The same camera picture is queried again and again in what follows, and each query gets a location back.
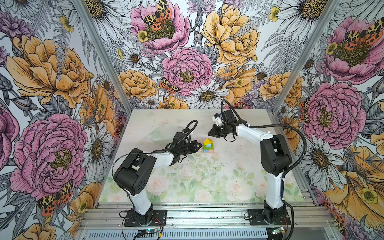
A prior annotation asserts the aluminium rail frame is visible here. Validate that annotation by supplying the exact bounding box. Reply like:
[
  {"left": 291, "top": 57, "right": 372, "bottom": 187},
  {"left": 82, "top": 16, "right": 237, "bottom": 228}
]
[{"left": 79, "top": 202, "right": 334, "bottom": 230}]

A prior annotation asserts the green wood block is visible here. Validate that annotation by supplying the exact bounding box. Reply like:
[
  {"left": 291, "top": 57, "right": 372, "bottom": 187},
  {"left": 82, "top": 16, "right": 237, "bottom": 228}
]
[{"left": 204, "top": 144, "right": 214, "bottom": 152}]

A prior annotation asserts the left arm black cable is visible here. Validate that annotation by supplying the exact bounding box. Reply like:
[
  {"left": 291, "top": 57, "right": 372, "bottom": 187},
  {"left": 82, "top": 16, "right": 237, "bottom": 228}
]
[{"left": 111, "top": 119, "right": 199, "bottom": 205}]

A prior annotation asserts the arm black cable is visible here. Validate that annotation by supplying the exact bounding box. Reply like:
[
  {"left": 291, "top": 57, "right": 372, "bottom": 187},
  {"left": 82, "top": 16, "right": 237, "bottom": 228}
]
[
  {"left": 220, "top": 98, "right": 308, "bottom": 240},
  {"left": 111, "top": 119, "right": 199, "bottom": 205}
]

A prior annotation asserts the corner aluminium post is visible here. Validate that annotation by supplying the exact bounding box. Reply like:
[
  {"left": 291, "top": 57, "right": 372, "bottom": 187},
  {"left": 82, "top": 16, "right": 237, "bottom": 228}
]
[
  {"left": 272, "top": 0, "right": 341, "bottom": 114},
  {"left": 74, "top": 1, "right": 133, "bottom": 118}
]

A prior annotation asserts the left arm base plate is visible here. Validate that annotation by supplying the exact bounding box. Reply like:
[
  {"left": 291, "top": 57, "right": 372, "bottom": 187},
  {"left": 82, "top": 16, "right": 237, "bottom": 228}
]
[{"left": 124, "top": 210, "right": 168, "bottom": 227}]

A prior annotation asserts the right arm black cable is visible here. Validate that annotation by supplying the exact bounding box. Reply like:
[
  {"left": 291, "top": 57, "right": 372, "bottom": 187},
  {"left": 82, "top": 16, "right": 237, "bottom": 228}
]
[{"left": 220, "top": 98, "right": 308, "bottom": 240}]

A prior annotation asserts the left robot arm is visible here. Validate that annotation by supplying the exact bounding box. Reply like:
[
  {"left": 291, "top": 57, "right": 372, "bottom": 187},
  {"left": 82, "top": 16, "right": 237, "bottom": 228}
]
[{"left": 113, "top": 132, "right": 203, "bottom": 227}]

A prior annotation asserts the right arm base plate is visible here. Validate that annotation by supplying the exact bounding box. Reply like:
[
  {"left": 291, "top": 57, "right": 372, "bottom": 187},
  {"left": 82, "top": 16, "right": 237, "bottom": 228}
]
[{"left": 244, "top": 209, "right": 292, "bottom": 226}]

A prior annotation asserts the left corner aluminium post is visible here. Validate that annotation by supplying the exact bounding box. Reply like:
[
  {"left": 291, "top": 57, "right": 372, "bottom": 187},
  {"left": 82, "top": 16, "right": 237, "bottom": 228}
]
[{"left": 74, "top": 1, "right": 133, "bottom": 118}]

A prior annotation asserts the right corner aluminium post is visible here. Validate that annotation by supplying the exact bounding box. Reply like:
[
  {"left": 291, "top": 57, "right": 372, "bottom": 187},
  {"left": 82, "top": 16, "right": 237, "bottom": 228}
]
[{"left": 272, "top": 0, "right": 341, "bottom": 114}]

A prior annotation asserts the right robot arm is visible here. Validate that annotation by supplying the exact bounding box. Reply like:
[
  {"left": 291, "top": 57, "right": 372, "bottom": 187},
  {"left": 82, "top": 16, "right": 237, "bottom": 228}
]
[{"left": 208, "top": 110, "right": 292, "bottom": 224}]

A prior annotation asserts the vented metal grille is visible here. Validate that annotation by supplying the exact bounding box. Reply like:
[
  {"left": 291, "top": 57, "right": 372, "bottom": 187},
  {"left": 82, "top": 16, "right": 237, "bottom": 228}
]
[{"left": 83, "top": 228, "right": 268, "bottom": 240}]

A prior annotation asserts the yellow wood block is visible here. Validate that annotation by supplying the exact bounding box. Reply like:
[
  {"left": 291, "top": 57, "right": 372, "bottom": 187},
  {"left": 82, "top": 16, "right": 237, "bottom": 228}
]
[{"left": 204, "top": 138, "right": 213, "bottom": 146}]

